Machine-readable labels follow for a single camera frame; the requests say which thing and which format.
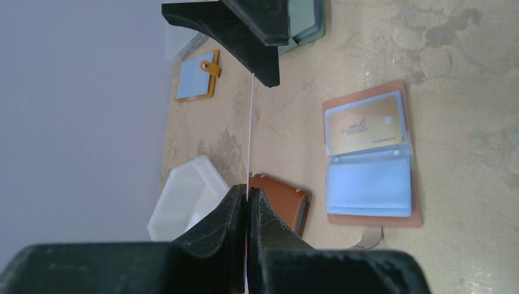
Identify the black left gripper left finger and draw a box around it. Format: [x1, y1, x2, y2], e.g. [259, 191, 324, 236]
[1, 184, 247, 293]

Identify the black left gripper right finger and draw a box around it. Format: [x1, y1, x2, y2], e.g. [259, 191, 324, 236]
[247, 188, 430, 293]

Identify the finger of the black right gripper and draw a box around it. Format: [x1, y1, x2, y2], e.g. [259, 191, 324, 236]
[222, 0, 289, 47]
[161, 1, 280, 88]

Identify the gold card from holder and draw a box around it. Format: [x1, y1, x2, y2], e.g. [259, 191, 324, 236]
[245, 73, 256, 293]

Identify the green card holder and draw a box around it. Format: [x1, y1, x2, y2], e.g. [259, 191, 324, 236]
[278, 0, 326, 56]

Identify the brown leather card holder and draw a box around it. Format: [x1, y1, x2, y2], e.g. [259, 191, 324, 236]
[249, 173, 312, 237]

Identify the orange open card holder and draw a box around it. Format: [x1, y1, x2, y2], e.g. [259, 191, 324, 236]
[175, 49, 222, 102]

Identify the gold card in holder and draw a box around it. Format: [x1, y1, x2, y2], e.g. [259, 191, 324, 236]
[324, 91, 405, 156]

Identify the white double compartment bin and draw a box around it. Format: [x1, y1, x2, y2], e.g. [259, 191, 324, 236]
[147, 156, 230, 241]

